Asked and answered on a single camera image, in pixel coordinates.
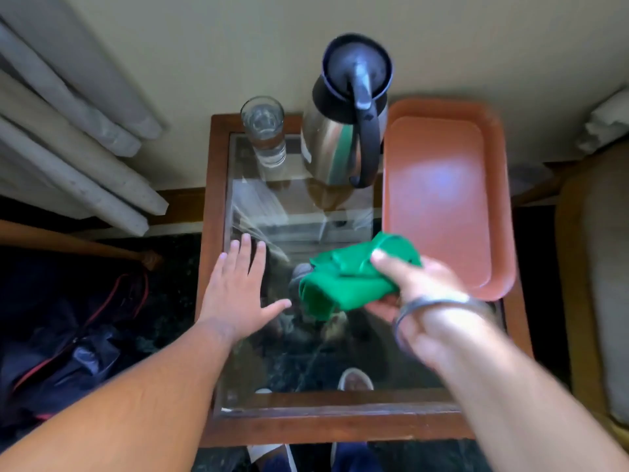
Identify silver bangle bracelet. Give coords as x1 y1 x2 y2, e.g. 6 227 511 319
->
391 295 498 353

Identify person's left forearm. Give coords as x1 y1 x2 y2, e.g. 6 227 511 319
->
0 319 238 472

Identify person's right hand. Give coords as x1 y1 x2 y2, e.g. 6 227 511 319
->
366 249 473 335

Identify green cloth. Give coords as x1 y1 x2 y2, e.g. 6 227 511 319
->
298 232 423 321

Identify wooden glass-top side table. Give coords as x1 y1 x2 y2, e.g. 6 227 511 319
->
195 113 534 448

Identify person's left hand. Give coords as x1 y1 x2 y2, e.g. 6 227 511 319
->
197 234 292 344

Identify steel jug with black lid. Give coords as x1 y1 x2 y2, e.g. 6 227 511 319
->
300 33 394 188

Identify dark bag with red trim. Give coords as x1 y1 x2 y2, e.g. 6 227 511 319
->
0 250 151 440

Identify orange plastic tray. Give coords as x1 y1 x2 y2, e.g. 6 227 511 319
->
382 98 518 302

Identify wooden chair armrest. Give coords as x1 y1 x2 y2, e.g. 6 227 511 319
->
0 219 164 272

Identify blue trouser leg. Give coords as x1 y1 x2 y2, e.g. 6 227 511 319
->
330 441 385 472

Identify white folded cloth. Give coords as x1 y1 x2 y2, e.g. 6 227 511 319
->
574 88 629 156

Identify glass of water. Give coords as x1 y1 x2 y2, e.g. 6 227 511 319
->
240 95 288 169

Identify person's right forearm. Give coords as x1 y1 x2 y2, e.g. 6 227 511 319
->
395 302 629 472

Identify grey curtain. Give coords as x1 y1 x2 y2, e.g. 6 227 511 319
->
0 0 169 237

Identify beige wooden armchair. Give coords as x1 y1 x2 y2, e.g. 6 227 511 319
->
511 142 629 440

